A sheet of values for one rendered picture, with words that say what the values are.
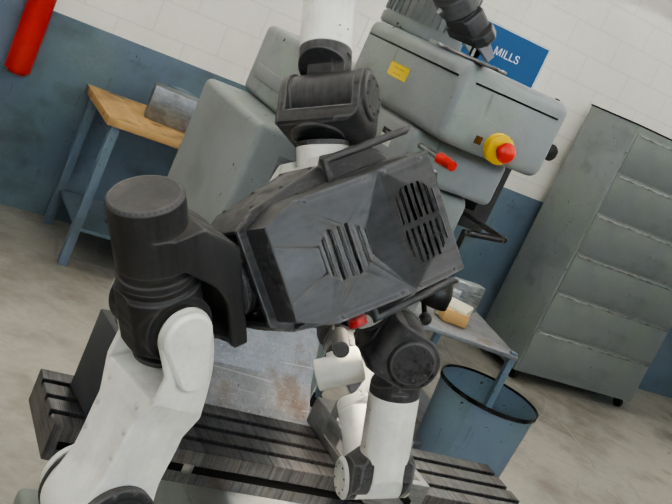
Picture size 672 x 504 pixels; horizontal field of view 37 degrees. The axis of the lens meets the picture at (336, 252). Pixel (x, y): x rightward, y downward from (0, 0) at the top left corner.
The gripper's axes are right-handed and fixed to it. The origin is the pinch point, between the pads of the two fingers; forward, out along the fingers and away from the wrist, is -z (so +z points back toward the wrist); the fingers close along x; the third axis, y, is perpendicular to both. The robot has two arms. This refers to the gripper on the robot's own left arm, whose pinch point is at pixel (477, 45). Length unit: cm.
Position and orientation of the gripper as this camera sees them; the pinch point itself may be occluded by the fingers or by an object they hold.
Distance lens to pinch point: 216.6
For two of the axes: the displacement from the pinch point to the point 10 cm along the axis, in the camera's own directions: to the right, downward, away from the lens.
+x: 5.5, 4.2, -7.2
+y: 7.2, -6.8, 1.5
